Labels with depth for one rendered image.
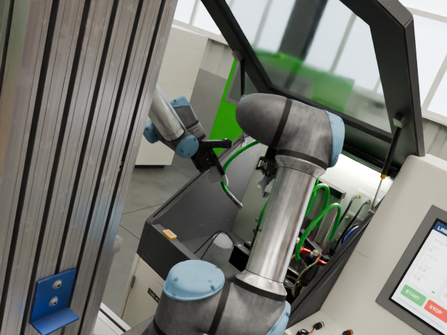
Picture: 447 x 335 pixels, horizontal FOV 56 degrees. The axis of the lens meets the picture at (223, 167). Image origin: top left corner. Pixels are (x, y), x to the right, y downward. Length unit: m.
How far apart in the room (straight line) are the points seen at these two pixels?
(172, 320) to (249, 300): 0.16
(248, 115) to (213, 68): 5.52
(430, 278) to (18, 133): 1.18
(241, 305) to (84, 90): 0.52
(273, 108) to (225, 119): 3.76
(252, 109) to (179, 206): 0.89
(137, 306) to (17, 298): 1.12
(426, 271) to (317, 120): 0.67
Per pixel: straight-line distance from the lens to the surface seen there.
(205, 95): 6.48
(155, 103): 1.21
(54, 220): 0.72
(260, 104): 0.92
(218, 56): 6.41
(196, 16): 6.78
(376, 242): 1.45
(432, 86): 5.32
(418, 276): 1.42
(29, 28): 0.57
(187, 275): 0.89
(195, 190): 1.75
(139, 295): 1.82
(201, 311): 0.89
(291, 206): 0.90
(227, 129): 4.65
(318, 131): 0.91
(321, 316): 1.50
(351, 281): 1.48
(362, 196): 1.72
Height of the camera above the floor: 1.75
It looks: 18 degrees down
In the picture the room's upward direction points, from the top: 19 degrees clockwise
